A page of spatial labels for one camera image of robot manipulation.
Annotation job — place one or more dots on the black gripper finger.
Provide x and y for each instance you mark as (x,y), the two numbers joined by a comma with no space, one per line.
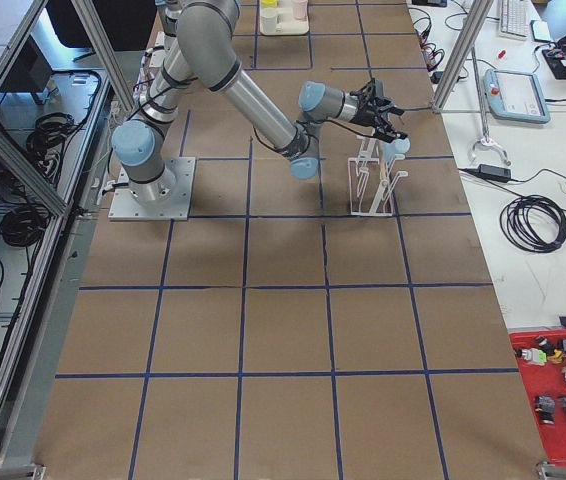
(384,130)
(385,106)

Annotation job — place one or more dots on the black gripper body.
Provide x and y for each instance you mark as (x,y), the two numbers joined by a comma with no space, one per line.
(364,116)

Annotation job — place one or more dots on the light blue plastic cup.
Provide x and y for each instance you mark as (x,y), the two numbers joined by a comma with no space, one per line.
(397,147)

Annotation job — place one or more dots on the pale green plastic cup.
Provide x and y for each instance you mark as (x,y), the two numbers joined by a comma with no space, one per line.
(269,21)

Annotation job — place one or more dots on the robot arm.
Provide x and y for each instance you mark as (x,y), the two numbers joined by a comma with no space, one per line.
(199,47)

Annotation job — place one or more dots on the pink plastic cup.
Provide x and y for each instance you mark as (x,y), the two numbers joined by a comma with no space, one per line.
(299,9)

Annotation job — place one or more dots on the yellow plastic cup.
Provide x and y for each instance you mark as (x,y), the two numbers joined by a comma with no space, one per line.
(269,3)

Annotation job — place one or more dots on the reacher grabber tool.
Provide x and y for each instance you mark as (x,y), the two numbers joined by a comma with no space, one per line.
(485,141)

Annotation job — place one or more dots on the black power adapter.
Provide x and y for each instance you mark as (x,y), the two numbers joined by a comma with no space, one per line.
(494,173)

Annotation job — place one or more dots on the cream plastic tray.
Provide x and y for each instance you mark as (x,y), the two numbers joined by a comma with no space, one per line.
(287,24)

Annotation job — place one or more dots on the blue teach pendant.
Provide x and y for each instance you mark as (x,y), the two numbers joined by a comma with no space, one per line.
(516,96)

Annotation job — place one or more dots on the white keyboard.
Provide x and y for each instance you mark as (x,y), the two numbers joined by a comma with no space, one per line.
(513,19)

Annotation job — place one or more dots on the red parts tray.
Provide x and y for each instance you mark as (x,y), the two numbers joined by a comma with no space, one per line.
(541,358)

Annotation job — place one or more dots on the white wire cup rack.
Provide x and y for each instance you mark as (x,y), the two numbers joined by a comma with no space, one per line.
(371,180)

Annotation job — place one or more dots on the aluminium frame post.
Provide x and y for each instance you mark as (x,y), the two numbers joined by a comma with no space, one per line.
(465,41)

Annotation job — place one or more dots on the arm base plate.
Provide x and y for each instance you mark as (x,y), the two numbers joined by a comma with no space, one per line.
(167,198)

